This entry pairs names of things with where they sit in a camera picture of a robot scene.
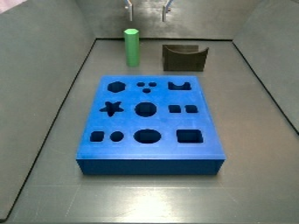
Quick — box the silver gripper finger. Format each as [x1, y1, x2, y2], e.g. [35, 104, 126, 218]
[163, 0, 174, 22]
[124, 0, 134, 22]

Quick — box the green hexagonal prism peg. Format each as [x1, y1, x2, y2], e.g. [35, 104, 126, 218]
[124, 29, 140, 67]

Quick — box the blue shape sorting board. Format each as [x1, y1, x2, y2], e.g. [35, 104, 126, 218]
[76, 75, 226, 175]

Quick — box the black curved holder block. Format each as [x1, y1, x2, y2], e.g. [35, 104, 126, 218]
[163, 45, 210, 72]

